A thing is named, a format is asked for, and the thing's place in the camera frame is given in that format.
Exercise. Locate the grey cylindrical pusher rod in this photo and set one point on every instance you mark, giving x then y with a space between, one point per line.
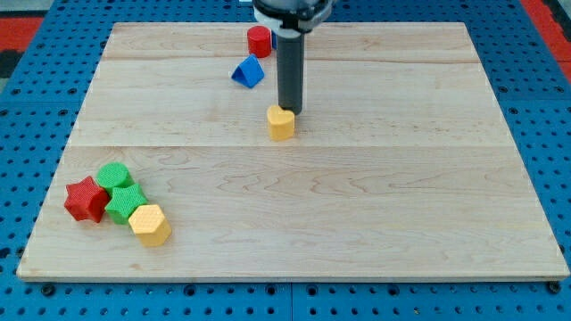
290 71

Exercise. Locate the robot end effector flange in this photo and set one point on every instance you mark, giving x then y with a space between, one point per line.
292 15

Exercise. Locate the yellow heart block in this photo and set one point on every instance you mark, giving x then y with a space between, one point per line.
281 123

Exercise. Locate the blue triangle block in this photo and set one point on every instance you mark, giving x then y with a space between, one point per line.
249 72

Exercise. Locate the blue block behind rod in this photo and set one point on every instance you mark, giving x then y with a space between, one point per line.
273 40

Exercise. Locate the red cylinder block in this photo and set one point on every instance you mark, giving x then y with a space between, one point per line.
259 41

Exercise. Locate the wooden board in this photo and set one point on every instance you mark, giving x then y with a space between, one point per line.
401 169

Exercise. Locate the green cylinder block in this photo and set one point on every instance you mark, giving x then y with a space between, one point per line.
114 175

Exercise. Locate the green star block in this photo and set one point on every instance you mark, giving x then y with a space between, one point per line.
124 201

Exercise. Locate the yellow hexagon block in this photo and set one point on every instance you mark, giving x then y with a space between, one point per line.
150 225

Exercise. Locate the red star block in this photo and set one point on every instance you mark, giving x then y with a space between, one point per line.
86 200

